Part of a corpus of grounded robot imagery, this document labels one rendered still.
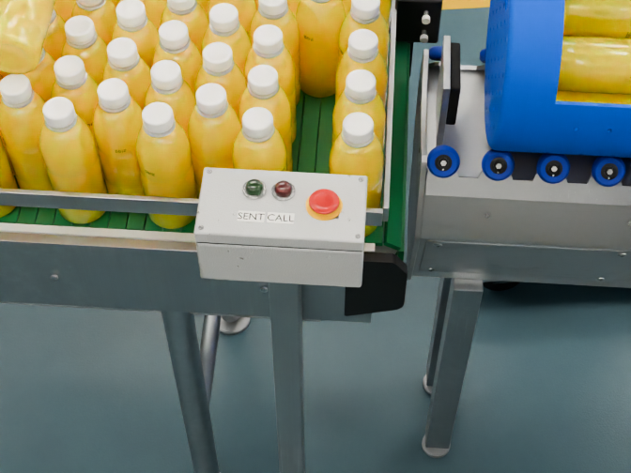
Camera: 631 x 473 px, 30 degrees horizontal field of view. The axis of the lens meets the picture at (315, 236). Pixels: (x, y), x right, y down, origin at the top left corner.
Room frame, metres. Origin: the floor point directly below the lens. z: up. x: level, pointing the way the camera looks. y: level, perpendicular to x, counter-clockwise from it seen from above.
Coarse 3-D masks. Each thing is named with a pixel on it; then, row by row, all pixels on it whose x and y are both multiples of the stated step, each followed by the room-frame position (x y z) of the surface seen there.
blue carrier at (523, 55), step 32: (512, 0) 1.06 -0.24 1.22; (544, 0) 1.05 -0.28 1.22; (512, 32) 1.02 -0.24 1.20; (544, 32) 1.02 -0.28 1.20; (512, 64) 0.99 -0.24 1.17; (544, 64) 0.99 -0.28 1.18; (512, 96) 0.97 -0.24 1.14; (544, 96) 0.97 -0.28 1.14; (512, 128) 0.97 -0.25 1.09; (544, 128) 0.96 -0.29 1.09; (576, 128) 0.97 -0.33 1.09; (608, 128) 0.96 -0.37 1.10
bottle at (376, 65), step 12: (348, 48) 1.11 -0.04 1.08; (348, 60) 1.10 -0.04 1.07; (360, 60) 1.09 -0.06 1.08; (372, 60) 1.09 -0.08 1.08; (336, 72) 1.10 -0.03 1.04; (348, 72) 1.08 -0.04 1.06; (372, 72) 1.08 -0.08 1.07; (384, 72) 1.09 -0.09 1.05; (336, 84) 1.09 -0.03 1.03; (384, 84) 1.09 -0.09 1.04; (336, 96) 1.10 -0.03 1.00; (384, 96) 1.09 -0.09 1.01
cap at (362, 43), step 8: (360, 32) 1.12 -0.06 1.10; (368, 32) 1.12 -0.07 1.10; (352, 40) 1.10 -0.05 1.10; (360, 40) 1.10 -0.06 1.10; (368, 40) 1.10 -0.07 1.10; (376, 40) 1.10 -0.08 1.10; (352, 48) 1.09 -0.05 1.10; (360, 48) 1.09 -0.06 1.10; (368, 48) 1.09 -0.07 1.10; (376, 48) 1.09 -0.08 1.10; (360, 56) 1.09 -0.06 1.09; (368, 56) 1.09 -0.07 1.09
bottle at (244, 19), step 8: (216, 0) 1.21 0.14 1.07; (224, 0) 1.21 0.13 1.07; (232, 0) 1.21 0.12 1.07; (240, 0) 1.21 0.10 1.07; (248, 0) 1.22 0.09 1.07; (208, 8) 1.22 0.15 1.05; (240, 8) 1.20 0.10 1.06; (248, 8) 1.21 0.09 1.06; (256, 8) 1.23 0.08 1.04; (208, 16) 1.21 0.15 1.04; (240, 16) 1.20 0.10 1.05; (248, 16) 1.20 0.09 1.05; (248, 24) 1.20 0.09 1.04; (248, 32) 1.20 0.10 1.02
